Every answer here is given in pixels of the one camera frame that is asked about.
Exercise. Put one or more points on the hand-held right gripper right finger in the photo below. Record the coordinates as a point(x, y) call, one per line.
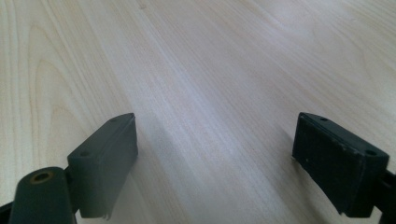
point(339, 168)

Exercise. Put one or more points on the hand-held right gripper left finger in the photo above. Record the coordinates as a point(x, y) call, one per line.
point(102, 168)

